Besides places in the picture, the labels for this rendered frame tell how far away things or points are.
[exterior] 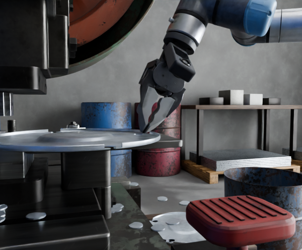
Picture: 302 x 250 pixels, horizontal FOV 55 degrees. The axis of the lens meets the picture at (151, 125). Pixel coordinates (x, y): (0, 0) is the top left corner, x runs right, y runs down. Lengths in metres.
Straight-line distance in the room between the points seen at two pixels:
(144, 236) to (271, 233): 0.27
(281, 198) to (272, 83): 3.65
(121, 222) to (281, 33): 0.54
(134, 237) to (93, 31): 0.60
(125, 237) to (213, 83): 4.01
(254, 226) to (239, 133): 4.43
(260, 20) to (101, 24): 0.45
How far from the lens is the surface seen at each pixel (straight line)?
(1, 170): 0.46
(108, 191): 0.49
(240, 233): 0.21
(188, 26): 0.62
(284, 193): 1.46
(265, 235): 0.22
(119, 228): 0.48
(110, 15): 0.90
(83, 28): 0.88
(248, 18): 0.63
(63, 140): 0.46
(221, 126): 4.45
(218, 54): 4.47
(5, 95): 0.51
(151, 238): 0.45
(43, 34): 0.45
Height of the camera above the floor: 0.84
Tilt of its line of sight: 4 degrees down
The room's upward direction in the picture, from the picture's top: straight up
